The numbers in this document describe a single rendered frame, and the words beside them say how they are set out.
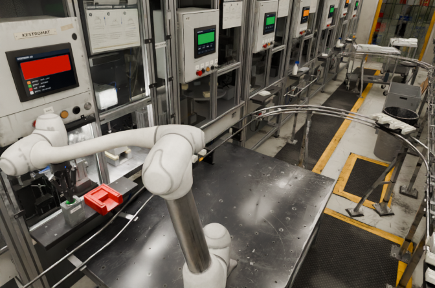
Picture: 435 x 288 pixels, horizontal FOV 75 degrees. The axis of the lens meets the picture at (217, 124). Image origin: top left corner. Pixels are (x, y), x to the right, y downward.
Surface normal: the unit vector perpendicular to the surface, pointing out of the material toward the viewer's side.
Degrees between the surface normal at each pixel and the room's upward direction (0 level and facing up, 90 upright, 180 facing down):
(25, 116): 90
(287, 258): 0
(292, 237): 0
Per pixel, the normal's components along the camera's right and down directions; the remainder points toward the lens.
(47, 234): 0.03, -0.89
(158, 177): -0.19, 0.35
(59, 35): 0.83, 0.27
